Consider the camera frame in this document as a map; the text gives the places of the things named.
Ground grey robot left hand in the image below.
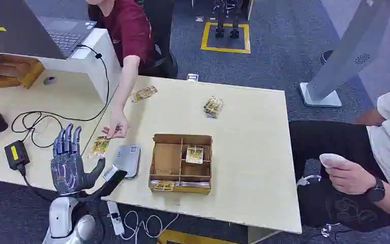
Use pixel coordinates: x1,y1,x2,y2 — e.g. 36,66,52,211
50,123,107,196

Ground yellow printed card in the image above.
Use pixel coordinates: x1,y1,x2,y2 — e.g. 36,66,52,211
89,135,112,159
129,85,158,103

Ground black power adapter yellow label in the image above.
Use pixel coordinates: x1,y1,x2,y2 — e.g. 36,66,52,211
4,140,31,171

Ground grey flat card reader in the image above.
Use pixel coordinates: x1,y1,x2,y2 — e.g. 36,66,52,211
112,144,142,180

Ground white power strip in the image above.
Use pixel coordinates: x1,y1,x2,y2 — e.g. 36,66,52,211
106,201,125,236

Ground person's hand at card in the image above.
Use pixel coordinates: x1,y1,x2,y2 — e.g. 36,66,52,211
101,108,129,139

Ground wooden compartment box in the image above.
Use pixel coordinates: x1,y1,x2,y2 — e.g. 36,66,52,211
148,133,213,196

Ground white desk riser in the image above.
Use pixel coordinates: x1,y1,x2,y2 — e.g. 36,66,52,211
0,28,123,104

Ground row of cards lying flat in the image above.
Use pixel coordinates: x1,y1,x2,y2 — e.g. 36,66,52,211
149,179,211,192

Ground wooden tray box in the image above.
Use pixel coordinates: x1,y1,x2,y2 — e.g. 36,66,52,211
0,54,46,90

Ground yellow card in sleeve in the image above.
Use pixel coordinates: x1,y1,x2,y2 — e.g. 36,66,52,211
185,145,205,165

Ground dark grey laptop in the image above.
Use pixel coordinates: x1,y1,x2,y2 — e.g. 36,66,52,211
0,0,98,60

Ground person in red top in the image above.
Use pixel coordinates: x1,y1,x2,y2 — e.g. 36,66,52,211
85,0,155,139

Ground stack of yellow cards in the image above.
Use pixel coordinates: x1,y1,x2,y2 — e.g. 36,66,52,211
203,96,224,119

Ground black office chair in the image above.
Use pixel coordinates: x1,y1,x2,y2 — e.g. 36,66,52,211
140,0,179,79

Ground black robot legs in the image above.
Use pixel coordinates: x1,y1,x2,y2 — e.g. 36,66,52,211
213,0,242,39

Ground white handheld object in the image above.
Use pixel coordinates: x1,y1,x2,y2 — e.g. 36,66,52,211
319,153,351,169

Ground person in white top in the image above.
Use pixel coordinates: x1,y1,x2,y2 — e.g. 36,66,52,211
288,82,390,234

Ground person's hand holding white object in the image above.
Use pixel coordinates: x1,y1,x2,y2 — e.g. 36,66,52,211
324,158,378,196

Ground grey stand with white base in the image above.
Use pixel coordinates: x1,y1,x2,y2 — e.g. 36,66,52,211
299,0,390,108

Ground black wristwatch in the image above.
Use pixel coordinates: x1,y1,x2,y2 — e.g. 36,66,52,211
364,177,386,203

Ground white cable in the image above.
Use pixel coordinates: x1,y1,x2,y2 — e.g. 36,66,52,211
119,210,179,241

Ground black power cable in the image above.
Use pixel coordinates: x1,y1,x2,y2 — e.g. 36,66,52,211
11,44,111,149

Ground yellow frame under table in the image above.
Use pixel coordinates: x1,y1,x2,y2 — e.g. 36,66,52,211
156,229,239,244

